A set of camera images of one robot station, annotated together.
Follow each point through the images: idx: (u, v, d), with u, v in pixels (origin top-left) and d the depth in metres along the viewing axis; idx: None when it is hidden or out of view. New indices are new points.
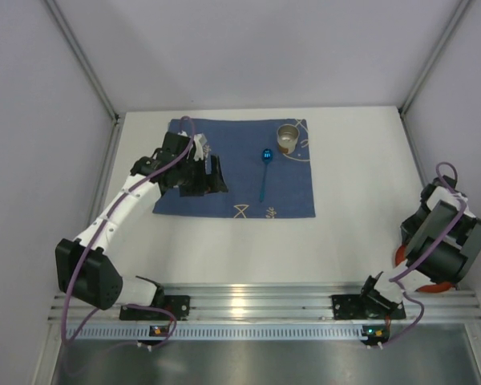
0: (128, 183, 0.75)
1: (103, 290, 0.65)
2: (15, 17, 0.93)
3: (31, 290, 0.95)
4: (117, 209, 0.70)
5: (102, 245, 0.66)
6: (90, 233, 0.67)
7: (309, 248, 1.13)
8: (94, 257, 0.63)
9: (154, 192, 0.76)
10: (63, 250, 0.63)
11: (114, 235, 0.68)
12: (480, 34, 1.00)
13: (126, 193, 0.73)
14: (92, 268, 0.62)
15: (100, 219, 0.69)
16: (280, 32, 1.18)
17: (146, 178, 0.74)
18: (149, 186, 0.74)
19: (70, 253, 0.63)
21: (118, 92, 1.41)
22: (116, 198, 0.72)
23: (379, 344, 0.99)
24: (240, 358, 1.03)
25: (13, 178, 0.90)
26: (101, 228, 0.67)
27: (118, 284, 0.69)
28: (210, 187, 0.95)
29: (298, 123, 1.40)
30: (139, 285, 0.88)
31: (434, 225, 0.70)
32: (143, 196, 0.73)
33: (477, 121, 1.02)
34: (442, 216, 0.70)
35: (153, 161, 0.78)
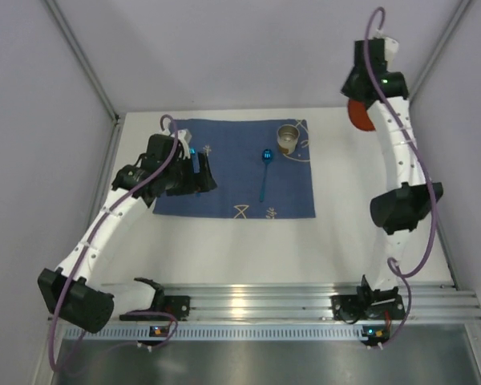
0: (110, 200, 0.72)
1: (91, 316, 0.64)
2: (15, 17, 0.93)
3: (31, 290, 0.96)
4: (98, 233, 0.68)
5: (84, 275, 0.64)
6: (72, 261, 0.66)
7: (309, 248, 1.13)
8: (76, 286, 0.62)
9: (137, 206, 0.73)
10: (46, 281, 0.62)
11: (96, 261, 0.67)
12: None
13: (107, 212, 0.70)
14: (76, 299, 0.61)
15: (81, 244, 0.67)
16: (280, 33, 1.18)
17: (126, 195, 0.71)
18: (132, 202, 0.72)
19: (53, 283, 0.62)
21: (118, 92, 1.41)
22: (97, 219, 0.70)
23: (380, 344, 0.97)
24: (240, 359, 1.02)
25: (14, 179, 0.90)
26: (82, 257, 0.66)
27: (108, 305, 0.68)
28: (200, 187, 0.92)
29: (298, 123, 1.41)
30: (138, 292, 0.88)
31: (394, 209, 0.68)
32: (124, 214, 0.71)
33: (477, 122, 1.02)
34: (399, 200, 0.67)
35: (135, 172, 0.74)
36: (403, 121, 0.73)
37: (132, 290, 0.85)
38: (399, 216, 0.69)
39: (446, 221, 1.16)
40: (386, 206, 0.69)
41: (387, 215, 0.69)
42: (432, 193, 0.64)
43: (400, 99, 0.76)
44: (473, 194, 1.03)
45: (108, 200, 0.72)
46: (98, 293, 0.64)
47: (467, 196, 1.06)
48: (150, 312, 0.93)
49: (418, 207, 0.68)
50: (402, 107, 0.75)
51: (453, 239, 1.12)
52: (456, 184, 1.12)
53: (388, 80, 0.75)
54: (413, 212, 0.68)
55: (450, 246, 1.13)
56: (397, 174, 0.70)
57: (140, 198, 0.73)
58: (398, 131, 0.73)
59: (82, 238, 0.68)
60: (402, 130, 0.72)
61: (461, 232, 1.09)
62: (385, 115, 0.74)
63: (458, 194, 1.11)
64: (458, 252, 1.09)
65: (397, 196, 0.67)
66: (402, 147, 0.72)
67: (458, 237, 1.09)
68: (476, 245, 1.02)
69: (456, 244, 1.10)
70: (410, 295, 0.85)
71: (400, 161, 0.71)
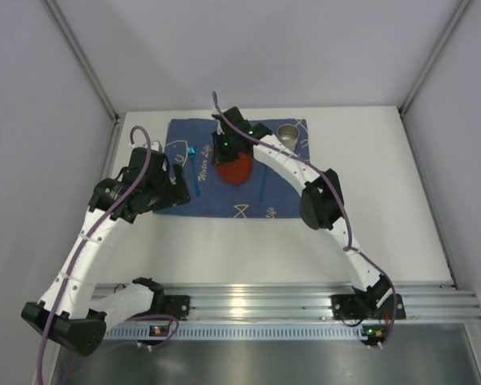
0: (87, 225, 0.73)
1: (80, 340, 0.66)
2: (14, 16, 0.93)
3: (31, 289, 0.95)
4: (77, 264, 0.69)
5: (66, 308, 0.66)
6: (54, 293, 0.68)
7: (307, 248, 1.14)
8: (58, 320, 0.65)
9: (118, 227, 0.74)
10: (31, 314, 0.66)
11: (78, 292, 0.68)
12: None
13: (86, 239, 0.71)
14: (59, 330, 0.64)
15: (62, 277, 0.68)
16: (280, 32, 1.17)
17: (105, 216, 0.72)
18: (110, 224, 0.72)
19: (37, 315, 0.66)
21: (118, 92, 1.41)
22: (76, 245, 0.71)
23: (379, 344, 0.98)
24: (240, 359, 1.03)
25: (13, 178, 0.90)
26: (63, 289, 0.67)
27: (100, 327, 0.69)
28: (179, 198, 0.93)
29: (298, 123, 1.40)
30: (137, 298, 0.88)
31: (316, 204, 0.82)
32: (104, 238, 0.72)
33: (477, 121, 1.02)
34: (314, 196, 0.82)
35: (113, 188, 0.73)
36: (279, 146, 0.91)
37: (131, 299, 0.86)
38: (324, 209, 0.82)
39: (445, 221, 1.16)
40: (308, 208, 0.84)
41: (314, 212, 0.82)
42: (329, 182, 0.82)
43: (268, 134, 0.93)
44: (473, 194, 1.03)
45: (86, 224, 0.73)
46: (82, 321, 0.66)
47: (466, 196, 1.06)
48: (152, 314, 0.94)
49: (331, 197, 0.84)
50: (274, 140, 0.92)
51: (452, 238, 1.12)
52: (455, 184, 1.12)
53: (253, 130, 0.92)
54: (332, 203, 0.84)
55: (450, 246, 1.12)
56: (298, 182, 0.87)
57: (120, 216, 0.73)
58: (280, 156, 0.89)
59: (62, 270, 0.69)
60: (280, 151, 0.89)
61: (460, 232, 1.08)
62: (265, 151, 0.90)
63: (457, 194, 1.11)
64: (458, 252, 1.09)
65: (309, 195, 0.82)
66: (289, 164, 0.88)
67: (458, 237, 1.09)
68: (475, 245, 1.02)
69: (456, 243, 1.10)
70: (391, 287, 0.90)
71: (295, 172, 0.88)
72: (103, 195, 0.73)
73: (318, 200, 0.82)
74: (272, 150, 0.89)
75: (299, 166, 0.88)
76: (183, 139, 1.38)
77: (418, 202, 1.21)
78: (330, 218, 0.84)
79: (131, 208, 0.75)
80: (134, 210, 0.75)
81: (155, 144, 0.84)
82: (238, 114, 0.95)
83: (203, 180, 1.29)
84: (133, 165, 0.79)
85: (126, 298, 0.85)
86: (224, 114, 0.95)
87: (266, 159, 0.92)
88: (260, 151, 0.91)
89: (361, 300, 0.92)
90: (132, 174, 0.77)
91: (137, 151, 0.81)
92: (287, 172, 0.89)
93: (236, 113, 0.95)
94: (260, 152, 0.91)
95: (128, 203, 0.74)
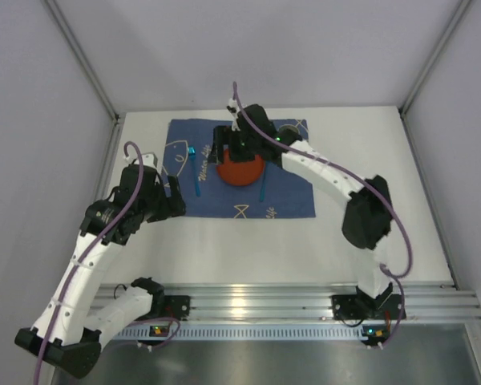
0: (78, 250, 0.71)
1: (74, 364, 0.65)
2: (15, 17, 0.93)
3: (31, 290, 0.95)
4: (69, 290, 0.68)
5: (59, 335, 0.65)
6: (47, 320, 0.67)
7: (306, 249, 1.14)
8: (52, 347, 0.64)
9: (109, 252, 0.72)
10: (25, 341, 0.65)
11: (71, 318, 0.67)
12: None
13: (77, 265, 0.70)
14: (53, 358, 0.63)
15: (54, 302, 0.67)
16: (281, 32, 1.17)
17: (97, 240, 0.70)
18: (101, 249, 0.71)
19: (30, 342, 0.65)
21: (118, 91, 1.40)
22: (68, 272, 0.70)
23: (379, 344, 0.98)
24: (240, 358, 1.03)
25: (13, 178, 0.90)
26: (55, 316, 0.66)
27: (94, 348, 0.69)
28: (173, 210, 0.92)
29: (299, 123, 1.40)
30: (135, 305, 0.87)
31: (362, 220, 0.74)
32: (96, 264, 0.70)
33: (477, 121, 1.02)
34: (361, 209, 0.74)
35: (104, 212, 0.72)
36: (313, 153, 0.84)
37: (128, 309, 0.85)
38: (372, 225, 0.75)
39: (445, 221, 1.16)
40: (353, 224, 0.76)
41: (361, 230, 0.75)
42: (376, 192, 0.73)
43: (297, 140, 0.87)
44: (474, 194, 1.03)
45: (78, 249, 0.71)
46: (77, 346, 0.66)
47: (467, 196, 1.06)
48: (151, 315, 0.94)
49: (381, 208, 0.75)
50: (305, 146, 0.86)
51: (453, 238, 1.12)
52: (456, 184, 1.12)
53: (280, 137, 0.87)
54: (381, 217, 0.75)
55: (450, 246, 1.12)
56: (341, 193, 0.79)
57: (111, 241, 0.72)
58: (315, 163, 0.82)
59: (53, 296, 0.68)
60: (317, 159, 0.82)
61: (460, 232, 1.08)
62: (296, 158, 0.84)
63: (458, 194, 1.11)
64: (458, 252, 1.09)
65: (356, 209, 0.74)
66: (327, 172, 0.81)
67: (458, 237, 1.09)
68: (475, 245, 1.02)
69: (456, 243, 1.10)
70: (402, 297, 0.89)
71: (335, 181, 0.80)
72: (94, 218, 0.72)
73: (367, 216, 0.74)
74: (305, 158, 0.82)
75: (340, 175, 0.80)
76: (183, 139, 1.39)
77: (418, 203, 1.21)
78: (378, 232, 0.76)
79: (123, 231, 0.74)
80: (125, 232, 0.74)
81: (149, 156, 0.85)
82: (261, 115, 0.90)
83: (204, 180, 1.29)
84: (124, 184, 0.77)
85: (123, 310, 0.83)
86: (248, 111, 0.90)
87: (298, 168, 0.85)
88: (291, 160, 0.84)
89: (361, 301, 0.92)
90: (124, 195, 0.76)
91: (131, 168, 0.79)
92: (325, 182, 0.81)
93: (260, 114, 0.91)
94: (292, 161, 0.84)
95: (119, 226, 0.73)
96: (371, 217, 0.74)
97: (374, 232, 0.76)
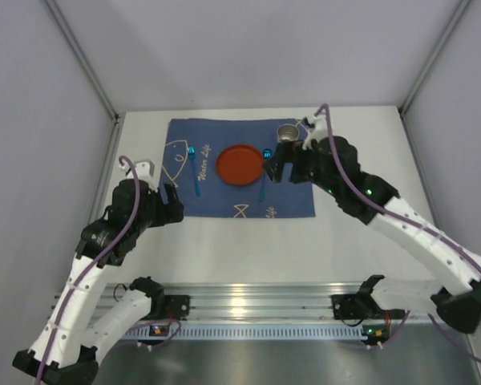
0: (74, 273, 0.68)
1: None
2: (14, 15, 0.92)
3: (31, 290, 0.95)
4: (66, 312, 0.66)
5: (55, 358, 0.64)
6: (44, 342, 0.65)
7: (307, 249, 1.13)
8: (49, 371, 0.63)
9: (105, 274, 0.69)
10: (22, 363, 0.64)
11: (67, 342, 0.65)
12: None
13: (73, 288, 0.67)
14: (49, 381, 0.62)
15: (50, 325, 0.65)
16: (280, 30, 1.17)
17: (92, 263, 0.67)
18: (97, 272, 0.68)
19: (27, 365, 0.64)
21: (118, 91, 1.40)
22: (64, 294, 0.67)
23: (379, 344, 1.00)
24: (240, 358, 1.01)
25: (13, 176, 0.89)
26: (52, 339, 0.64)
27: (90, 366, 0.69)
28: (171, 216, 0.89)
29: (298, 123, 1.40)
30: (133, 311, 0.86)
31: (474, 313, 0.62)
32: (92, 286, 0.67)
33: (478, 120, 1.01)
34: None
35: (99, 234, 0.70)
36: (418, 219, 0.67)
37: (125, 317, 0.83)
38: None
39: (445, 220, 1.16)
40: (466, 314, 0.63)
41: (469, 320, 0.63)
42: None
43: (395, 197, 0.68)
44: (474, 193, 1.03)
45: (74, 272, 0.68)
46: (74, 367, 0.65)
47: (467, 195, 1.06)
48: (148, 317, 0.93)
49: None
50: (406, 207, 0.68)
51: (453, 238, 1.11)
52: (456, 184, 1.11)
53: (371, 188, 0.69)
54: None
55: None
56: (455, 277, 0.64)
57: (107, 264, 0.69)
58: (422, 233, 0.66)
59: (50, 318, 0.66)
60: (424, 228, 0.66)
61: (460, 232, 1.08)
62: (398, 225, 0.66)
63: (458, 193, 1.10)
64: None
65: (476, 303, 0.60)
66: (438, 248, 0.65)
67: (458, 237, 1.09)
68: (474, 245, 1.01)
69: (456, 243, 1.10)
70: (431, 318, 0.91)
71: (448, 261, 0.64)
72: (90, 241, 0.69)
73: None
74: (408, 225, 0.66)
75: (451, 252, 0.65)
76: (183, 139, 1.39)
77: (418, 202, 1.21)
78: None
79: (118, 252, 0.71)
80: (121, 253, 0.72)
81: (145, 165, 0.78)
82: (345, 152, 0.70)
83: (203, 180, 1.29)
84: (117, 204, 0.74)
85: (119, 318, 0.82)
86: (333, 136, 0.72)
87: (394, 233, 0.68)
88: (388, 223, 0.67)
89: (361, 301, 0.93)
90: (119, 214, 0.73)
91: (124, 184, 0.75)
92: (433, 259, 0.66)
93: (344, 148, 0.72)
94: (390, 224, 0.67)
95: (115, 248, 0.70)
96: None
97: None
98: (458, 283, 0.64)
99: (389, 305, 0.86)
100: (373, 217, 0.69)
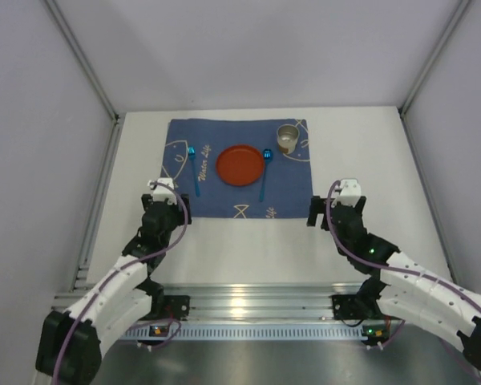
0: (119, 263, 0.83)
1: (88, 358, 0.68)
2: (14, 16, 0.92)
3: (31, 291, 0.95)
4: (109, 285, 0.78)
5: (90, 317, 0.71)
6: (80, 306, 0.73)
7: (307, 249, 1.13)
8: (82, 329, 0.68)
9: (142, 272, 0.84)
10: (52, 322, 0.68)
11: (102, 309, 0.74)
12: None
13: (117, 271, 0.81)
14: (82, 336, 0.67)
15: (92, 292, 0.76)
16: (280, 31, 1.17)
17: (136, 260, 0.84)
18: (138, 267, 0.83)
19: (59, 322, 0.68)
21: (118, 92, 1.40)
22: (107, 274, 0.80)
23: (379, 344, 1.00)
24: (240, 358, 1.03)
25: (13, 176, 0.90)
26: (92, 301, 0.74)
27: (97, 360, 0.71)
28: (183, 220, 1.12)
29: (298, 123, 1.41)
30: (135, 309, 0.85)
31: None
32: (132, 274, 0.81)
33: (478, 121, 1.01)
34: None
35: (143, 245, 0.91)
36: (416, 269, 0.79)
37: (127, 314, 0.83)
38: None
39: (445, 221, 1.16)
40: None
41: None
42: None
43: (396, 253, 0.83)
44: (474, 194, 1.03)
45: (120, 262, 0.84)
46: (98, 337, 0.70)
47: (467, 196, 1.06)
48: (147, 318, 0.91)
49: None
50: (405, 260, 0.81)
51: (453, 238, 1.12)
52: (456, 184, 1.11)
53: (374, 247, 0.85)
54: None
55: (450, 245, 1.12)
56: (460, 318, 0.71)
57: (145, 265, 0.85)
58: (422, 279, 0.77)
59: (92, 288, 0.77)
60: (422, 276, 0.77)
61: (460, 232, 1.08)
62: (399, 275, 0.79)
63: (458, 194, 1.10)
64: (458, 251, 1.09)
65: None
66: (438, 291, 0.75)
67: (458, 237, 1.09)
68: (474, 245, 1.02)
69: (456, 243, 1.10)
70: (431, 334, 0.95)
71: (450, 302, 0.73)
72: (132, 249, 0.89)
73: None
74: (409, 273, 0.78)
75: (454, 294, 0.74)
76: (183, 139, 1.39)
77: (418, 202, 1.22)
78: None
79: (153, 263, 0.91)
80: (155, 265, 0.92)
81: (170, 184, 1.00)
82: (350, 220, 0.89)
83: (204, 180, 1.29)
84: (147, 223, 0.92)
85: (122, 316, 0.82)
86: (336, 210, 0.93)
87: (399, 284, 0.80)
88: (393, 277, 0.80)
89: (361, 301, 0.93)
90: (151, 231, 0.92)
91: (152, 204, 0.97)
92: (438, 302, 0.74)
93: (351, 216, 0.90)
94: (393, 277, 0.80)
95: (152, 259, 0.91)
96: None
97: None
98: (465, 323, 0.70)
99: (392, 313, 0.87)
100: (382, 273, 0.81)
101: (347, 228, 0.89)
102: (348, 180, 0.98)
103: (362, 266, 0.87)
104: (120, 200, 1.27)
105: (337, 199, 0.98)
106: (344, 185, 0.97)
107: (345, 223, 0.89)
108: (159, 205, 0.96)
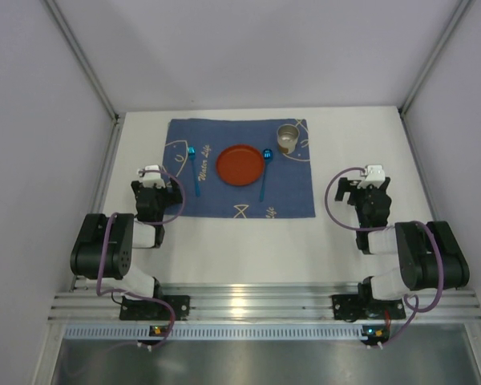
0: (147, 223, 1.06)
1: (125, 241, 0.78)
2: (14, 17, 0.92)
3: (30, 290, 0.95)
4: (142, 223, 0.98)
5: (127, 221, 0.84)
6: None
7: (307, 249, 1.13)
8: (120, 218, 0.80)
9: (152, 237, 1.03)
10: (94, 215, 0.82)
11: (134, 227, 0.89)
12: None
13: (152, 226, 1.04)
14: (121, 221, 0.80)
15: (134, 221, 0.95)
16: (280, 31, 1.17)
17: (158, 223, 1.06)
18: (153, 229, 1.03)
19: (99, 216, 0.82)
21: (119, 92, 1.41)
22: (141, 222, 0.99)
23: (379, 344, 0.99)
24: (240, 358, 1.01)
25: (12, 176, 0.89)
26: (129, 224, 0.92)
27: (129, 256, 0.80)
28: (173, 200, 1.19)
29: (298, 123, 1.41)
30: (141, 281, 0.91)
31: (409, 245, 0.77)
32: (151, 228, 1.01)
33: (478, 120, 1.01)
34: (410, 229, 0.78)
35: (147, 218, 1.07)
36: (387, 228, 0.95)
37: (135, 278, 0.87)
38: (414, 249, 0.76)
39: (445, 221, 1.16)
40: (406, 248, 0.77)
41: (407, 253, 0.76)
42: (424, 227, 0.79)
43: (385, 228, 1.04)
44: (474, 192, 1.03)
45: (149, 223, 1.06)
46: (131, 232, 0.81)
47: (466, 196, 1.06)
48: (152, 297, 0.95)
49: (444, 247, 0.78)
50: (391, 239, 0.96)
51: None
52: (455, 184, 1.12)
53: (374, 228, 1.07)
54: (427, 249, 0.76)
55: None
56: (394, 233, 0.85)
57: (154, 234, 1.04)
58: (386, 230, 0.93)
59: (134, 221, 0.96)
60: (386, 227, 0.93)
61: (458, 232, 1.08)
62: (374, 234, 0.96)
63: (458, 193, 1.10)
64: None
65: (402, 228, 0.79)
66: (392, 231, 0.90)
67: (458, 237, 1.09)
68: (472, 245, 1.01)
69: None
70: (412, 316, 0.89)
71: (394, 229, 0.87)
72: (143, 218, 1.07)
73: (412, 242, 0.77)
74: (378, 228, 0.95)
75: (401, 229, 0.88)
76: (183, 139, 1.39)
77: (417, 203, 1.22)
78: (448, 281, 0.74)
79: (159, 237, 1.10)
80: (159, 237, 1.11)
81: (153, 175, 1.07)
82: (379, 207, 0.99)
83: (204, 180, 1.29)
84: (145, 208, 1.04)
85: (135, 269, 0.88)
86: (371, 195, 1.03)
87: (378, 244, 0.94)
88: (375, 235, 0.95)
89: (362, 291, 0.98)
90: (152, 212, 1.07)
91: (139, 192, 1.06)
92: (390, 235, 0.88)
93: (384, 204, 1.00)
94: (373, 237, 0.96)
95: (158, 233, 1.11)
96: (418, 246, 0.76)
97: (432, 269, 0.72)
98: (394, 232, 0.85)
99: (380, 295, 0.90)
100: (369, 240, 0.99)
101: (373, 212, 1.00)
102: (373, 166, 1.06)
103: (358, 242, 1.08)
104: (120, 200, 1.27)
105: (363, 182, 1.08)
106: (369, 172, 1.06)
107: (373, 208, 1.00)
108: (149, 195, 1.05)
